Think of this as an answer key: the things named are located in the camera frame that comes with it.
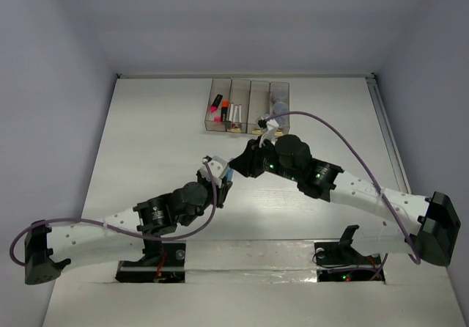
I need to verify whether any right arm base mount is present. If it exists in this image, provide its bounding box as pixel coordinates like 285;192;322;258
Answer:
311;224;385;282

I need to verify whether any red-capped white pen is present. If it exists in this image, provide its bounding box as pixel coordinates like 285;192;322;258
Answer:
232;105;239;123

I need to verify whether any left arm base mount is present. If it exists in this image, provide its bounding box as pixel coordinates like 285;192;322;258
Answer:
114;241;186;284

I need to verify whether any pink highlighter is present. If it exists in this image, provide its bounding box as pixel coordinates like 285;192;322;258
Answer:
209;94;224;114

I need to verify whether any aluminium rail right edge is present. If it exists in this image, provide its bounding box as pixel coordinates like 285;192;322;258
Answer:
366;73;426;236

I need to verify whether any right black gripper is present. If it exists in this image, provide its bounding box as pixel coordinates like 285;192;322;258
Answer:
227;138;298;183

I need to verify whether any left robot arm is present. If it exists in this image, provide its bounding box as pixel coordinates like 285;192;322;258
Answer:
24;168;232;285

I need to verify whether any paper clip jar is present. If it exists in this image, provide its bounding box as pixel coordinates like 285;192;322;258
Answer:
274;115;289;128
271;87;289;101
273;101;289;115

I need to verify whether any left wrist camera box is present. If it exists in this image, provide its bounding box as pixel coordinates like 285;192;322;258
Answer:
199;156;229;188

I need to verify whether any orange highlighter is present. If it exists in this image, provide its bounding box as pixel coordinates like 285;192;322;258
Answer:
221;100;229;122

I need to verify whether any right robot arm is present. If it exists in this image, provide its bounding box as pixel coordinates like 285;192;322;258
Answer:
229;135;461;267

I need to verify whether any blue utility knife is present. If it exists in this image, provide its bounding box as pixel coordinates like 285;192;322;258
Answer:
226;168;234;182

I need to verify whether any clear four-compartment organizer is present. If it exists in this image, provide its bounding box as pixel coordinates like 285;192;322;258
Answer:
204;78;290;136

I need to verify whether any blue-capped white pen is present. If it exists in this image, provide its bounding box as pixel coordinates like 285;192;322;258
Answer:
228;103;235;122

